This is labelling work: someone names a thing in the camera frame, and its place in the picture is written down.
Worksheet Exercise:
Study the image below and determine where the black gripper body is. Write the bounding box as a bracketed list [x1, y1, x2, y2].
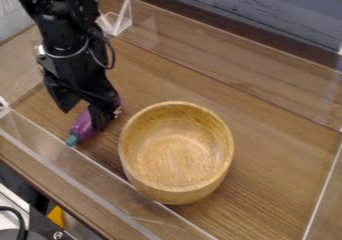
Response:
[37, 47, 117, 104]

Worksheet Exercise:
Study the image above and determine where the clear acrylic tray wall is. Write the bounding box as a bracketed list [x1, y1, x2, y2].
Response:
[0, 0, 342, 240]

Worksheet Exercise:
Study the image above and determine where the clear acrylic corner bracket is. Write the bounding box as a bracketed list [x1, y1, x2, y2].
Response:
[96, 0, 132, 37]

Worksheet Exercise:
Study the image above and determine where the brown wooden bowl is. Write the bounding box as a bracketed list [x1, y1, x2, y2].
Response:
[117, 101, 234, 205]

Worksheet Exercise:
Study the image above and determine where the yellow black base equipment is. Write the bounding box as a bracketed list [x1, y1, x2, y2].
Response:
[0, 183, 84, 240]

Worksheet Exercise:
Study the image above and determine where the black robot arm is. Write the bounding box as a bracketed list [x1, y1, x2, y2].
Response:
[17, 0, 120, 131]

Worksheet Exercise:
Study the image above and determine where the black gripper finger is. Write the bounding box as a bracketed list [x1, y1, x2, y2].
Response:
[88, 100, 117, 132]
[44, 81, 80, 113]

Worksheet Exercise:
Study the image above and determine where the black cable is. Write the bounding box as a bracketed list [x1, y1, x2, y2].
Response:
[0, 205, 28, 240]

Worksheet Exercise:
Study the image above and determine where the purple toy eggplant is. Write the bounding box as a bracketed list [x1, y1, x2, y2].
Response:
[65, 98, 121, 147]

